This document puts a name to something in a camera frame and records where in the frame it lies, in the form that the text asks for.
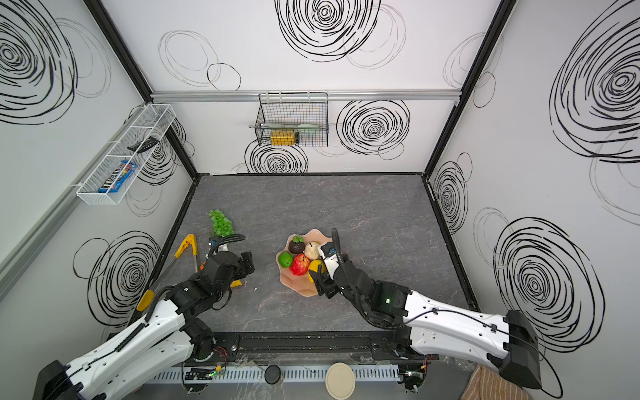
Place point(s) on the white cable duct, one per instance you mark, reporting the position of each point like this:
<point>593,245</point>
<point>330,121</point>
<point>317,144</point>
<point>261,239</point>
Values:
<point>288,374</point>

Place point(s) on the dark fake mangosteen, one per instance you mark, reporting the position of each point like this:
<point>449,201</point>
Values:
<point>296,245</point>

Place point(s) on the black round cap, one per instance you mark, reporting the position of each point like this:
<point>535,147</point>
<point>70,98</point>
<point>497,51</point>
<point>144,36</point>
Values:
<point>272,374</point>

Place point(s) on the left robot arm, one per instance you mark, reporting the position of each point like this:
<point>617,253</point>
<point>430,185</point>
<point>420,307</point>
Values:
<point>168,334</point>

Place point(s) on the beige fake pear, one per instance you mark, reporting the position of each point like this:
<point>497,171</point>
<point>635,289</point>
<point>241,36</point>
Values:
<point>312,250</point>

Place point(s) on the black remote control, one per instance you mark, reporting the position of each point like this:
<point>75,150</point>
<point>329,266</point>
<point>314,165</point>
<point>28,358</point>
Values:
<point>144,145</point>

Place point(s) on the black wire wall basket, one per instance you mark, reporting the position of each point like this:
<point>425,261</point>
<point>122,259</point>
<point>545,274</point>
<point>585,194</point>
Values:
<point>304,112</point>

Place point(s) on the striped brown cloth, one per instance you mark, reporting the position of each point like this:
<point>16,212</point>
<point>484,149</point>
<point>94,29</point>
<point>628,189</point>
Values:
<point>486,384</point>

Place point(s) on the pink scalloped fruit bowl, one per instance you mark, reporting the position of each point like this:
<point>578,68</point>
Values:
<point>300,284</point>

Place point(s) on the yellow kitchen tongs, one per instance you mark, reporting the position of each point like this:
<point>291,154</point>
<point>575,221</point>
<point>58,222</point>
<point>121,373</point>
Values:
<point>189,242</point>

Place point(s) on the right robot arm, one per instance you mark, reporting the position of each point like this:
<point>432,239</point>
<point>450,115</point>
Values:
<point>506,343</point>

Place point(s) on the cream round lid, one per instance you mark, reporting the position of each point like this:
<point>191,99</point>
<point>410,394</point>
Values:
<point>340,381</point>

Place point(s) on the red fake apple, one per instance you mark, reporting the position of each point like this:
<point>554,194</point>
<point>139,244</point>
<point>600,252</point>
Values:
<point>300,265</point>

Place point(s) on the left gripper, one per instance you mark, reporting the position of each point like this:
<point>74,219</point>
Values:
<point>237,262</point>

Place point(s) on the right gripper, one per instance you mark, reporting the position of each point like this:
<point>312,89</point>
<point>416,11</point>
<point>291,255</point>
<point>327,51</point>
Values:
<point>325,272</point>

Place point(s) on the yellow fake lemon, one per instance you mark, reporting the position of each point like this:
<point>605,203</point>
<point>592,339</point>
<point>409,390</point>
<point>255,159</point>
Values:
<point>316,268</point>

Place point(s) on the blue candy packet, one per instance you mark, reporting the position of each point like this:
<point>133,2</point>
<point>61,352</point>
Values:
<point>118,177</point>

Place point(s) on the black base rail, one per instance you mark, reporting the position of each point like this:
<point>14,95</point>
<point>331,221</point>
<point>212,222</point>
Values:
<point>360,345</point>

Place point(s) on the green fake grapes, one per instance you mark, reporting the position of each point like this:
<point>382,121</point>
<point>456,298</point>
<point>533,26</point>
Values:
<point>221,224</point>

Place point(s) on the green fake lime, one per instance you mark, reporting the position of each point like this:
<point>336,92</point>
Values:
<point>285,259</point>

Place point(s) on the yellow sponge in basket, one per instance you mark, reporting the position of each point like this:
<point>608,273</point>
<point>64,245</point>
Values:
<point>283,137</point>

